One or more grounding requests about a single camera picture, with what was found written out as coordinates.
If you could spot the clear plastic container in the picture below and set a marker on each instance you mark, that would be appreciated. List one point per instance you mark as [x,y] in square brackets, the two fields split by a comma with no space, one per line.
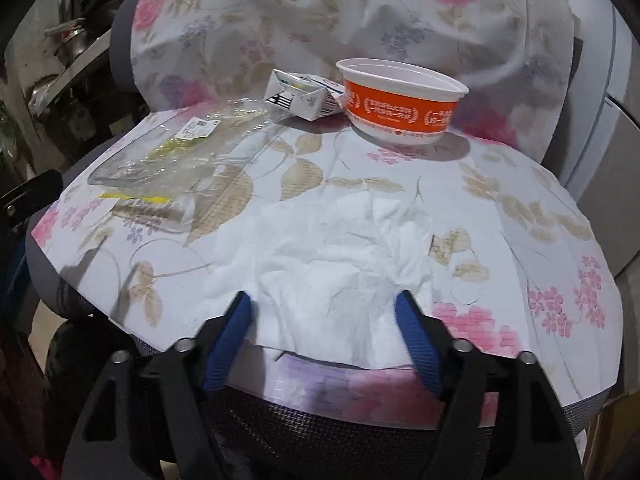
[200,150]

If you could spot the white drink carton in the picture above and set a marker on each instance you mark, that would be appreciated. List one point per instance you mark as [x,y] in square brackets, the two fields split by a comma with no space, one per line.
[300,95]

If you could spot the cardboard box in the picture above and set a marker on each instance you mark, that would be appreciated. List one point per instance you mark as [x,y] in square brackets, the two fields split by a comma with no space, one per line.
[617,440]

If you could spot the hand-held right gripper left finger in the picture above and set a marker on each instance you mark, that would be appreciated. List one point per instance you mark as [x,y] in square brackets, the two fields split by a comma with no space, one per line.
[227,335]

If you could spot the steel pan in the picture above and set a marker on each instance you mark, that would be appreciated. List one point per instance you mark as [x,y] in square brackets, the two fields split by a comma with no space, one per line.
[42,92]

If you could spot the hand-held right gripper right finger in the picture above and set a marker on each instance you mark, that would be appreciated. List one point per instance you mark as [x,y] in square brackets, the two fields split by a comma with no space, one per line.
[415,340]

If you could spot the orange banded white bowl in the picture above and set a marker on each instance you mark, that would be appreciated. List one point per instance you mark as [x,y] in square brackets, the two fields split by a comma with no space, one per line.
[400,110]

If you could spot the silver refrigerator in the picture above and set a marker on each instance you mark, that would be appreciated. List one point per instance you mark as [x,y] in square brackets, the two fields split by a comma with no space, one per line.
[625,160]

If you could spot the steel pot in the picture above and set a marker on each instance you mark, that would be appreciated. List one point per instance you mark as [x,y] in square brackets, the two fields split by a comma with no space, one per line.
[70,42]

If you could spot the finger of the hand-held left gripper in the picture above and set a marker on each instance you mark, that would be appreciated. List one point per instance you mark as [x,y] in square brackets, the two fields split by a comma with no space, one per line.
[35,187]

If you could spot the white tissue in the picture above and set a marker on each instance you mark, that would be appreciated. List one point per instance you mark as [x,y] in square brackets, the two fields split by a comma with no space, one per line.
[325,270]

